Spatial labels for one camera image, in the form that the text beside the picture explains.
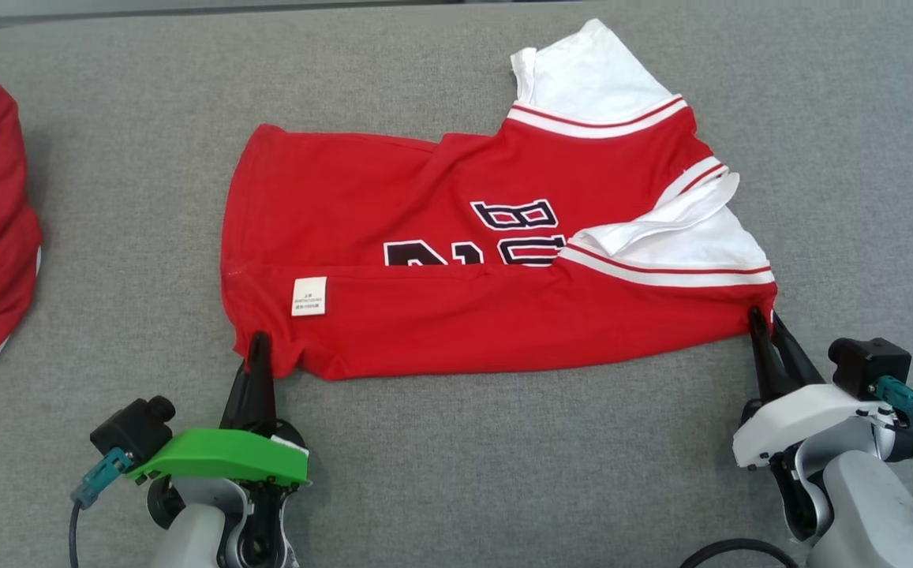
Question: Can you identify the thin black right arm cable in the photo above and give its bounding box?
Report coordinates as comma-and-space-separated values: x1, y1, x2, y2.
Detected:
679, 538, 800, 568

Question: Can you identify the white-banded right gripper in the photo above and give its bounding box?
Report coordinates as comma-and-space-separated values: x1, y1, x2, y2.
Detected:
732, 306, 885, 472

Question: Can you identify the teal left camera connector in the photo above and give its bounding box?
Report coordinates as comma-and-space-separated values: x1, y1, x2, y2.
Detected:
71, 448, 133, 510

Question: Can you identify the red white basketball jersey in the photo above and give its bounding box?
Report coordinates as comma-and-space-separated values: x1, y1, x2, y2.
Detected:
219, 17, 779, 382

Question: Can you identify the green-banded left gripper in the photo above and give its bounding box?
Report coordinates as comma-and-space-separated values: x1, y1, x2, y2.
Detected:
125, 331, 312, 488

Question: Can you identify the teal camera connector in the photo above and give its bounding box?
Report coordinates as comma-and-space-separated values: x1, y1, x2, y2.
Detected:
71, 448, 133, 510
874, 376, 913, 423

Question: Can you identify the teal right camera connector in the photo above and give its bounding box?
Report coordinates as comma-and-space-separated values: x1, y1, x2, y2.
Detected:
874, 376, 913, 423

